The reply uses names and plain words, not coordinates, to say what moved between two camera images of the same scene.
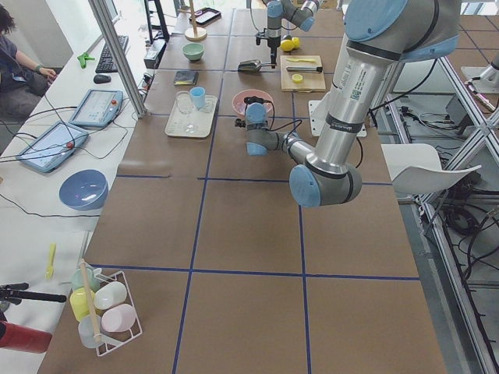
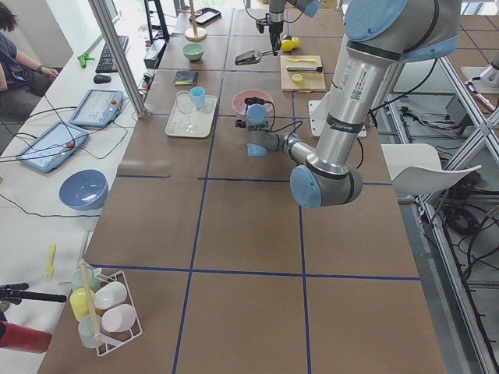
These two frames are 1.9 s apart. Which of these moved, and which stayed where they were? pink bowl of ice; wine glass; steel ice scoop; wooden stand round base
Moved: steel ice scoop
Stayed: wooden stand round base; pink bowl of ice; wine glass
